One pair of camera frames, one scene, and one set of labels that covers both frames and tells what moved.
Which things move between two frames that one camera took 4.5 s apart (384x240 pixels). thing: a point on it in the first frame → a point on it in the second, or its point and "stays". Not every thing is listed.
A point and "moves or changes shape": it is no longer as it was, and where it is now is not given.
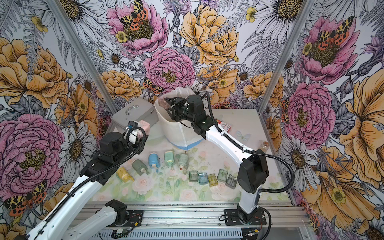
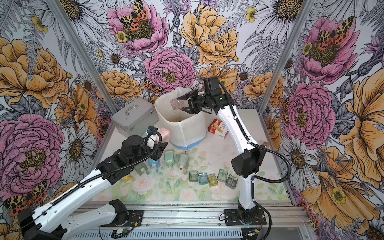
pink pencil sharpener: (146, 125) → (165, 135)
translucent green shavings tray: (193, 176) stays
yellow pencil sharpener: (123, 175) stays
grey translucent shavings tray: (231, 182) stays
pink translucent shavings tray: (163, 103) moves or changes shape
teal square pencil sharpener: (169, 158) stays
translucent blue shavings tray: (203, 178) stays
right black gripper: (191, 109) → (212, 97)
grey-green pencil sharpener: (183, 161) stays
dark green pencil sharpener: (140, 167) stays
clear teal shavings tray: (222, 176) stays
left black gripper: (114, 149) → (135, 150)
